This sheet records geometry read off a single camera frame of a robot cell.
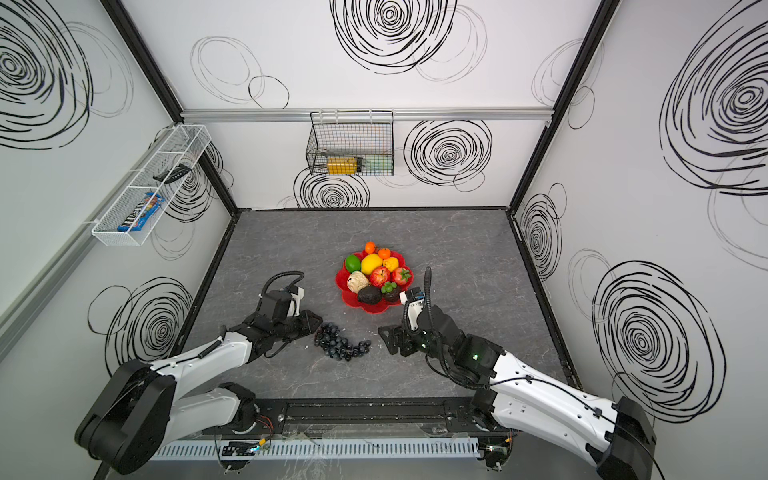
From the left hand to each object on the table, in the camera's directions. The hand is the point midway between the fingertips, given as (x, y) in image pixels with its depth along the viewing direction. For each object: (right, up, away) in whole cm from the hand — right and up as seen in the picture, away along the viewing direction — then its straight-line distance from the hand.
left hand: (325, 320), depth 87 cm
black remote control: (-38, +42, -7) cm, 58 cm away
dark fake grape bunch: (+2, -3, -5) cm, 6 cm away
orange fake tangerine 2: (+17, +19, +11) cm, 28 cm away
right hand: (+19, +2, -14) cm, 23 cm away
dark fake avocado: (+13, +6, +4) cm, 15 cm away
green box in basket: (+16, +46, 0) cm, 49 cm away
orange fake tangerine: (+13, +21, +12) cm, 27 cm away
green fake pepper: (+7, +16, +11) cm, 20 cm away
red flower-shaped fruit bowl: (+7, +5, +5) cm, 10 cm away
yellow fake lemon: (+13, +16, +11) cm, 23 cm away
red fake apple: (+16, +12, +6) cm, 21 cm away
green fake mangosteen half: (+19, +8, +3) cm, 21 cm away
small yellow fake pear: (+20, +16, +10) cm, 27 cm away
